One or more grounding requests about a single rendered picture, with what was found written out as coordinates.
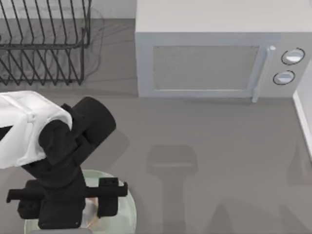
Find pale green translucent plate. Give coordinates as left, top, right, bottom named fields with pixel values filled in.
left=23, top=169, right=137, bottom=234

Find pale microwave door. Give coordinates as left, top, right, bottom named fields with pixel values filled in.
left=135, top=32, right=272, bottom=98

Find pale microwave oven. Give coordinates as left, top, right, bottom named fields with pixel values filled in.
left=134, top=0, right=308, bottom=103

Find small white microwave knob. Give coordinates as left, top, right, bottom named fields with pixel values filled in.
left=273, top=70, right=296, bottom=86

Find large white microwave knob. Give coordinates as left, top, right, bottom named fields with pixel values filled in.
left=280, top=47, right=306, bottom=66

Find black wire dish rack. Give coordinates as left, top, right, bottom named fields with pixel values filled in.
left=0, top=0, right=93, bottom=86

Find pale microwave door handle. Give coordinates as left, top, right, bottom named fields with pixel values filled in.
left=252, top=44, right=277, bottom=103

